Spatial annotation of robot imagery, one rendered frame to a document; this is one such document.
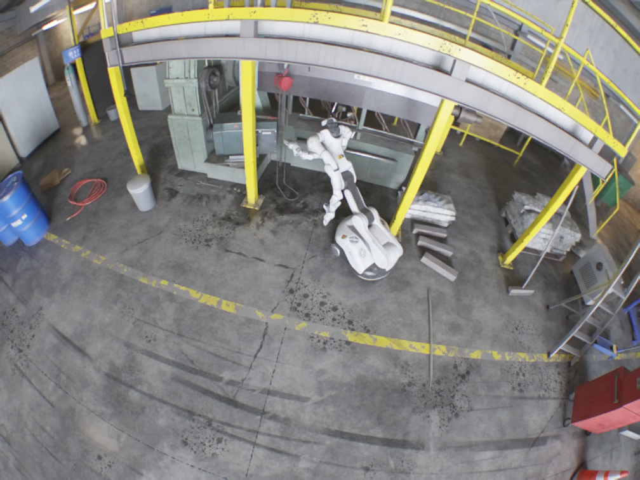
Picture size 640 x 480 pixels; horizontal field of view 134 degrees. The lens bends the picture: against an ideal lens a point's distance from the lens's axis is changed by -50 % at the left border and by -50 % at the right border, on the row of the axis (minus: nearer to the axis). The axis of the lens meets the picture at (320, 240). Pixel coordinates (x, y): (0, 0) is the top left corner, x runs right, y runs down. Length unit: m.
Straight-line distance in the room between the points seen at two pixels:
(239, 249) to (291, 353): 1.19
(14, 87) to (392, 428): 8.28
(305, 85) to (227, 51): 1.19
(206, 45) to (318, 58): 1.00
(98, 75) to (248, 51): 5.17
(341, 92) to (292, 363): 2.87
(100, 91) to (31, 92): 1.80
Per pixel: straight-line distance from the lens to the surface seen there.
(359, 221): 2.50
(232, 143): 3.26
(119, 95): 3.54
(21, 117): 7.42
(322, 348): 2.39
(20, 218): 4.30
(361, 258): 2.55
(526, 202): 4.47
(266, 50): 2.42
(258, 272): 2.69
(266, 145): 3.26
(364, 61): 2.28
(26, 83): 7.48
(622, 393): 3.40
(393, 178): 3.79
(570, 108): 2.84
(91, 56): 7.09
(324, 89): 3.34
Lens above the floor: 2.27
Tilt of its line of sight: 50 degrees down
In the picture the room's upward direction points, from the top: 11 degrees clockwise
